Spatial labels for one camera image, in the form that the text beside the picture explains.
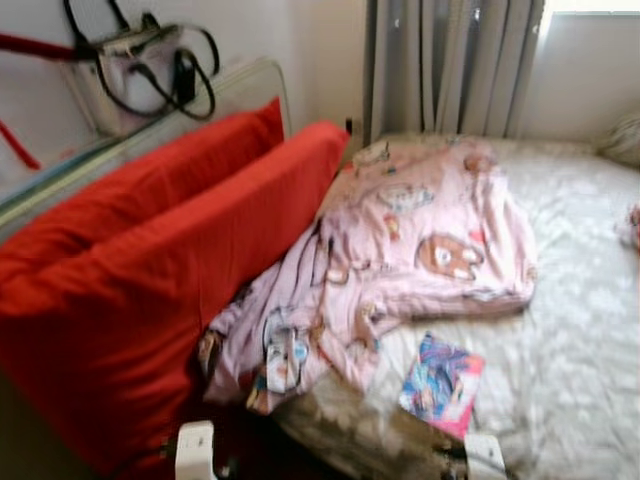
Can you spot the colourful children's book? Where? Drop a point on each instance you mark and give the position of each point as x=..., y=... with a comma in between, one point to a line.
x=440, y=385

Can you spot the beige floral bedspread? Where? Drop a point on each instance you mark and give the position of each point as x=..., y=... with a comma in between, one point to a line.
x=570, y=330

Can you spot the pink bear print blanket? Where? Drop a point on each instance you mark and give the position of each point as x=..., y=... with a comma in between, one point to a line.
x=400, y=230

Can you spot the star shield bolster pillow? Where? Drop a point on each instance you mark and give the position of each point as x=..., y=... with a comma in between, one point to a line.
x=633, y=228

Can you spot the large red cushion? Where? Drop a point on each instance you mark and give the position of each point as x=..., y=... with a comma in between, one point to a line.
x=130, y=300

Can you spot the beige pillow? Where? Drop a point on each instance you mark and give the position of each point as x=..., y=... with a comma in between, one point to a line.
x=622, y=142

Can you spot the grey curtain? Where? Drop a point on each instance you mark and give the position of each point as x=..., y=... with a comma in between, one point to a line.
x=450, y=60

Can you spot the flat red cushion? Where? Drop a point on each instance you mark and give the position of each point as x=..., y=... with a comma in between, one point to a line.
x=150, y=170

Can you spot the beige curved headboard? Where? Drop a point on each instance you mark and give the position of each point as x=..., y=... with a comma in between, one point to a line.
x=240, y=85

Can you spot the bright window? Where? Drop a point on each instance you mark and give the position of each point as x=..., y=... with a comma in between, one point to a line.
x=595, y=5

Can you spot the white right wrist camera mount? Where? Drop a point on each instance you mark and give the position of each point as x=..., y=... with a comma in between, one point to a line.
x=487, y=458

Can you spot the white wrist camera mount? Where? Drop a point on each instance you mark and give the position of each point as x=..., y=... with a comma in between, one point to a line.
x=195, y=450
x=487, y=458

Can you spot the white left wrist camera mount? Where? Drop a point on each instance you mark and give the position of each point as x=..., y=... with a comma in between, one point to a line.
x=195, y=450

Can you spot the dark wall outlet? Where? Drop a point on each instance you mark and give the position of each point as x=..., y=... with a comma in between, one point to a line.
x=350, y=126

